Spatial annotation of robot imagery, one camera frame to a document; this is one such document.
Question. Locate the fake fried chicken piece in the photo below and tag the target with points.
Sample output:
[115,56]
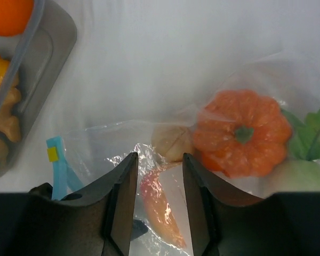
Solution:
[9,124]

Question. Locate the white fake radish with leaves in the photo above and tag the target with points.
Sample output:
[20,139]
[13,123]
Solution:
[300,172]

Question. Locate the orange fake orange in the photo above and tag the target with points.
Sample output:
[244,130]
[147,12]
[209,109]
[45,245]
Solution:
[14,16]

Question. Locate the smoky clear plastic bin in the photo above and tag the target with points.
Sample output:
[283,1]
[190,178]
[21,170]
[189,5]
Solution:
[38,56]

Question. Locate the clear zip top bag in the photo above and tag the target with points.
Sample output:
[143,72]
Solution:
[86,155]

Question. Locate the beige fake garlic bulb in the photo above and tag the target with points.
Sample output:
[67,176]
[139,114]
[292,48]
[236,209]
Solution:
[171,142]

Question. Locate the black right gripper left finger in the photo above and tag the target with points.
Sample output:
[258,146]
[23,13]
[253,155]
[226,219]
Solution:
[95,220]

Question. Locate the yellow zipper slider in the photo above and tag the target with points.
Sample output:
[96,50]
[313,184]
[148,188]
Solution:
[52,154]

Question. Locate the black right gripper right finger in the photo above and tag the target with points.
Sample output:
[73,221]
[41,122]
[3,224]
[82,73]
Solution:
[225,220]

